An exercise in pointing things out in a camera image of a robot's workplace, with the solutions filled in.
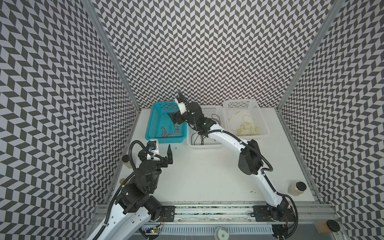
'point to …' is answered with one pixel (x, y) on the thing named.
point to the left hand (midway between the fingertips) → (160, 145)
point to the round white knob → (220, 234)
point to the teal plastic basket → (161, 126)
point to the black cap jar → (125, 158)
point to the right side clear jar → (297, 188)
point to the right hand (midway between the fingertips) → (176, 107)
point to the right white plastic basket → (251, 107)
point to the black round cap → (333, 225)
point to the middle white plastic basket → (196, 140)
